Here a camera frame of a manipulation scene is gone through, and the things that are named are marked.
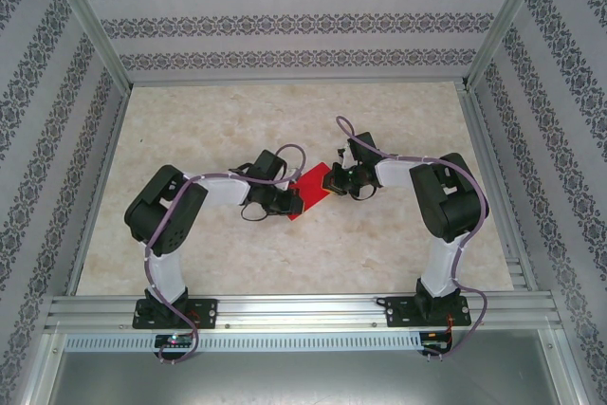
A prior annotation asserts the red paper sheet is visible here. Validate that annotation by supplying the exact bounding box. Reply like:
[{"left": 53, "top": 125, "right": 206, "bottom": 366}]
[{"left": 285, "top": 161, "right": 333, "bottom": 222}]

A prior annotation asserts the small black controller board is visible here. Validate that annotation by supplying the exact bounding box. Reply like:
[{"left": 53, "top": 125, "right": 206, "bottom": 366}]
[
  {"left": 421, "top": 331, "right": 454, "bottom": 347},
  {"left": 155, "top": 334, "right": 193, "bottom": 348}
]

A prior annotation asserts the thin black cable loop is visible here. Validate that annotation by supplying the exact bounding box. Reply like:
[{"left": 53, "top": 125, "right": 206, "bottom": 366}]
[
  {"left": 239, "top": 203, "right": 271, "bottom": 224},
  {"left": 345, "top": 184, "right": 380, "bottom": 203}
]

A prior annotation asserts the short aluminium cross rail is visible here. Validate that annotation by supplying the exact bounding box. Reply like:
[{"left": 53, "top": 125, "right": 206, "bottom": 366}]
[{"left": 123, "top": 73, "right": 470, "bottom": 88}]

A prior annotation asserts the long aluminium mounting rail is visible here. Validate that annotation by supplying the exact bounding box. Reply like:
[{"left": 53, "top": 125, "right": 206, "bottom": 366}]
[{"left": 45, "top": 294, "right": 563, "bottom": 330}]

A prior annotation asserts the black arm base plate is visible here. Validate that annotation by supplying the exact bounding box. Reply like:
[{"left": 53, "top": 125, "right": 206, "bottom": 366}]
[
  {"left": 386, "top": 295, "right": 470, "bottom": 329},
  {"left": 134, "top": 298, "right": 219, "bottom": 330}
]

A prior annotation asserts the slotted grey cable duct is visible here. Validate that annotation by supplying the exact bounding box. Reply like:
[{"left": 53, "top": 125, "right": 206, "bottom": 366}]
[{"left": 64, "top": 331, "right": 456, "bottom": 352}]

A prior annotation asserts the aluminium side rail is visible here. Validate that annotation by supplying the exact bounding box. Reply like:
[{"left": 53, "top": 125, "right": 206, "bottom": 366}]
[
  {"left": 46, "top": 84, "right": 134, "bottom": 297},
  {"left": 457, "top": 82, "right": 542, "bottom": 295}
]

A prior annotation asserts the aluminium frame post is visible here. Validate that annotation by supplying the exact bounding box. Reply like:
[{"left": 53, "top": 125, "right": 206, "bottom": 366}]
[
  {"left": 462, "top": 0, "right": 554, "bottom": 91},
  {"left": 40, "top": 0, "right": 133, "bottom": 91}
]

